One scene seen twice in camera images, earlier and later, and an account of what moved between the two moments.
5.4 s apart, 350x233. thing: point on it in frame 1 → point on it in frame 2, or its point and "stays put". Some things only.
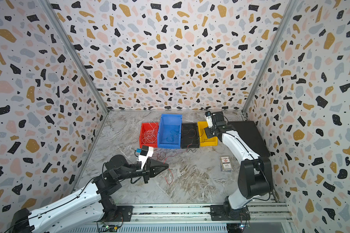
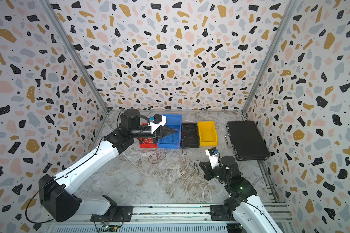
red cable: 172,175 → 153,158
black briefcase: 250,132 stays put
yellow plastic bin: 204,141 stays put
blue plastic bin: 169,133 stays put
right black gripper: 207,131 → 207,170
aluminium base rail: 217,218 stays put
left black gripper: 152,168 → 155,136
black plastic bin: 189,135 stays put
